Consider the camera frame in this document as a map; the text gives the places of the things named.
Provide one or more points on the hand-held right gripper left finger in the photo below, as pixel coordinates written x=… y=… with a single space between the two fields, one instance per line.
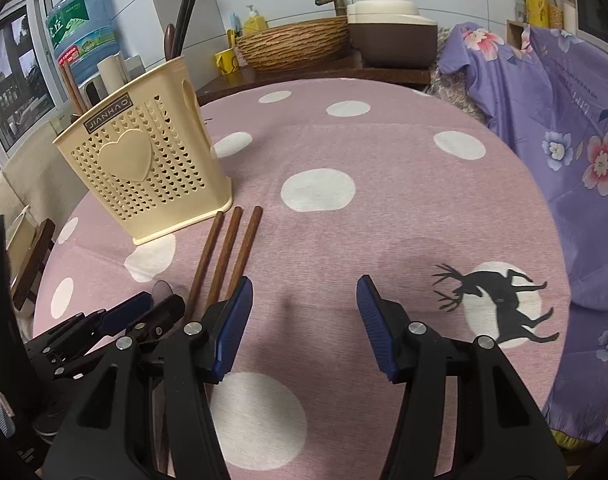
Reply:
x=231 y=325

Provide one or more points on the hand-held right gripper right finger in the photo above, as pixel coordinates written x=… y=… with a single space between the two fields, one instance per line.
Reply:
x=371 y=320

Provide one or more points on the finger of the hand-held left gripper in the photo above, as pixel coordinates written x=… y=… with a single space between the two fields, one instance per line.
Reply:
x=159 y=317
x=126 y=312

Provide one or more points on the brown wooden chopstick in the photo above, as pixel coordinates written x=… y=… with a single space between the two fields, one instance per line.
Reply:
x=79 y=85
x=70 y=87
x=226 y=255
x=244 y=255
x=206 y=260

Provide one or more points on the cream perforated utensil holder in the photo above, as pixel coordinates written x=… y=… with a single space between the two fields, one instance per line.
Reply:
x=134 y=185

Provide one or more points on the black chopstick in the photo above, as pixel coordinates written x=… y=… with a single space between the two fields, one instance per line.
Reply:
x=184 y=15
x=193 y=15

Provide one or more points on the dark wooden chair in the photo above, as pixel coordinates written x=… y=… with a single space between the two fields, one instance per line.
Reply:
x=34 y=260

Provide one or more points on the pink polka-dot tablecloth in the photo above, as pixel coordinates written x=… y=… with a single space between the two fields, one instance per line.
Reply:
x=359 y=230

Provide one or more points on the paper towel roll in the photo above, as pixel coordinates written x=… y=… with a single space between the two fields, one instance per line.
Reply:
x=111 y=72

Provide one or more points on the glass window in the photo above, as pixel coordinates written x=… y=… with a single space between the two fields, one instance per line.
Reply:
x=19 y=75

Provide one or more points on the wooden sink counter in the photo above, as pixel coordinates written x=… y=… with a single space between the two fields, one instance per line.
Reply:
x=304 y=74

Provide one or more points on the yellow cup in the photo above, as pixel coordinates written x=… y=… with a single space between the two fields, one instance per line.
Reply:
x=225 y=62

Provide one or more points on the purple floral cloth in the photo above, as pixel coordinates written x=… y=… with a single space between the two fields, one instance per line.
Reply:
x=558 y=125

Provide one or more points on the woven wicker basin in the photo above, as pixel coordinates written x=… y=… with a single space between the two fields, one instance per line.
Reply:
x=294 y=42

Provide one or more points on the blue water bottle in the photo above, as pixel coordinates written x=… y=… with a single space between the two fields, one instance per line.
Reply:
x=84 y=25

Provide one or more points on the yellow soap bottle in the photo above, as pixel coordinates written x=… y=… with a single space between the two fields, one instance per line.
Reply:
x=255 y=22

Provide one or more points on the white microwave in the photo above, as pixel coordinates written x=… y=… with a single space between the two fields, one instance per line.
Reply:
x=596 y=10

